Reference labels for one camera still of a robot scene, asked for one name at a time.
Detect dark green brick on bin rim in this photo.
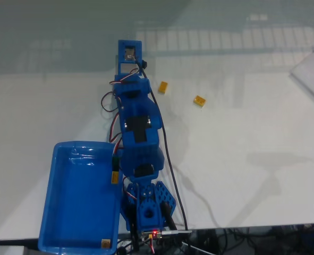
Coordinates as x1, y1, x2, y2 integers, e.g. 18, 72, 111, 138
111, 153, 120, 172

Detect blue plastic bin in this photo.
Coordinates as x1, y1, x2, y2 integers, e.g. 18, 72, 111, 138
37, 140, 125, 254

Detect motor control board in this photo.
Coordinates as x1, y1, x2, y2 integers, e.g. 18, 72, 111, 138
140, 229, 165, 240

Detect white plug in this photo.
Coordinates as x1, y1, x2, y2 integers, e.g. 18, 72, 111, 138
164, 229, 192, 235

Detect grey board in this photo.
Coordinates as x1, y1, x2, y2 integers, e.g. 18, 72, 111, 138
289, 41, 314, 112

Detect red white servo wire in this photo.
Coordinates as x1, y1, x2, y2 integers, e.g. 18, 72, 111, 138
108, 113, 124, 156
109, 68, 140, 86

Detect red black servo wire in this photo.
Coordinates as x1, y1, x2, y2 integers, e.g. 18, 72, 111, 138
100, 91, 120, 114

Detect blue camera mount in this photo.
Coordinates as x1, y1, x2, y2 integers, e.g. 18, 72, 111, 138
117, 39, 143, 77

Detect black camera cable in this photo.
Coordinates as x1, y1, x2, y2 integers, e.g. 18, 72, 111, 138
134, 58, 197, 255

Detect black cable tangle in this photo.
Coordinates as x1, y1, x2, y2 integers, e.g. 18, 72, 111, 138
191, 224, 314, 255

